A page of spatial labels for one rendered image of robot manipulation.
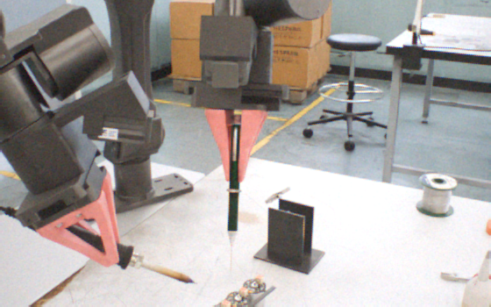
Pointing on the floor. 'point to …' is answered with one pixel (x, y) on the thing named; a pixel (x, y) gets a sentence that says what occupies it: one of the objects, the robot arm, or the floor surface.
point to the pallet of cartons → (316, 74)
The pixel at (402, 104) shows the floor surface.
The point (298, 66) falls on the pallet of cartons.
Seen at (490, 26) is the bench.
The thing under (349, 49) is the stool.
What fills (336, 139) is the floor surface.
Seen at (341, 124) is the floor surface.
